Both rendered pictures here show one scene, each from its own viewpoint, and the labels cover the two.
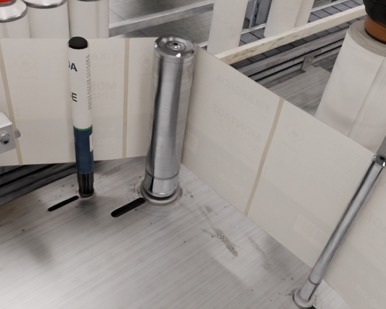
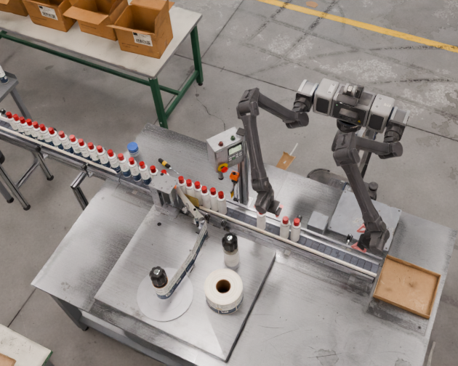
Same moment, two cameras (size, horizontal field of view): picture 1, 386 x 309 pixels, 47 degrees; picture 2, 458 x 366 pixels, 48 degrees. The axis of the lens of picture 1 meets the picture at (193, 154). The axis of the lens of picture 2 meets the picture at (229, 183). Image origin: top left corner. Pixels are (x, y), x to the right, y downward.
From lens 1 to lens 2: 2.68 m
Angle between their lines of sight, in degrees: 49
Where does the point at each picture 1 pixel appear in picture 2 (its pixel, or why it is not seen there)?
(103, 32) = (220, 205)
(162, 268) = (189, 243)
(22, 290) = (176, 229)
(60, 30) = (212, 200)
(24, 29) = (205, 197)
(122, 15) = (280, 192)
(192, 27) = (288, 213)
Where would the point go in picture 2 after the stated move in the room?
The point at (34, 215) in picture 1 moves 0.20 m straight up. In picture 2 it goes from (188, 221) to (185, 203)
